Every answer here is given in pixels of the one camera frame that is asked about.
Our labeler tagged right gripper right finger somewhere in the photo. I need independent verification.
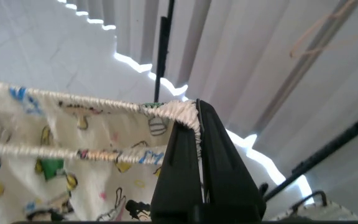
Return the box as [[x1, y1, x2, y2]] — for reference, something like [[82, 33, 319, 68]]
[[196, 99, 266, 222]]

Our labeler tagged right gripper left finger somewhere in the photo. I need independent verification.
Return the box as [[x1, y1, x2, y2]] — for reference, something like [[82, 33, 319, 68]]
[[150, 122, 204, 222]]

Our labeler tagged cream printed garment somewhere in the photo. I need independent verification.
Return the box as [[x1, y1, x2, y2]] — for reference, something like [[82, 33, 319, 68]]
[[0, 79, 203, 222]]

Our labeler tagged pink clothes hanger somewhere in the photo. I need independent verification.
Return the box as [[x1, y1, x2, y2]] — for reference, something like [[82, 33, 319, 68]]
[[289, 0, 358, 60]]

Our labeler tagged black clothes rack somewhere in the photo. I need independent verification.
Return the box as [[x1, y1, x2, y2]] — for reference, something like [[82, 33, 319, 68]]
[[153, 0, 358, 202]]

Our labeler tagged white curtain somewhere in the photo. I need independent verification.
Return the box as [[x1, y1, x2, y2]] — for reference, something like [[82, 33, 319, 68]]
[[56, 0, 358, 220]]

